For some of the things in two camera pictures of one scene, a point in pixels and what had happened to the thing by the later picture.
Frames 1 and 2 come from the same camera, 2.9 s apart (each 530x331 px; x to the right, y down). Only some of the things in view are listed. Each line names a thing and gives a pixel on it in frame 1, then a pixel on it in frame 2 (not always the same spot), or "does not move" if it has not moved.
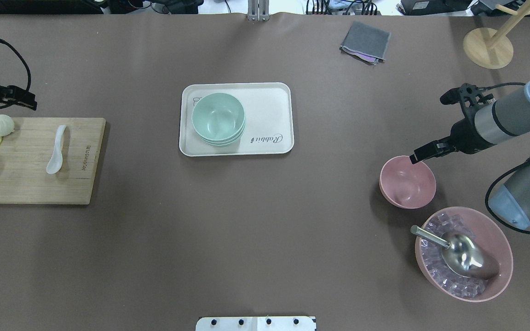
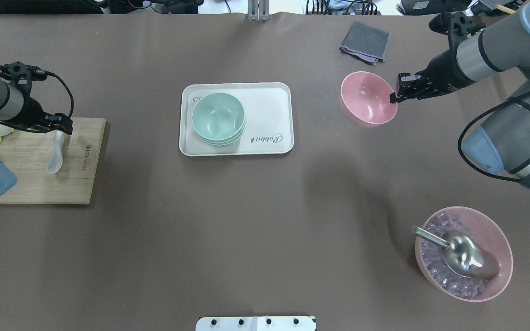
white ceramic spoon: (56, 161) does not move
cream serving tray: (269, 123) does not move
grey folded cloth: (366, 42) does not move
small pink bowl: (406, 185) to (366, 96)
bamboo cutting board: (20, 162) does not move
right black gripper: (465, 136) to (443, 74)
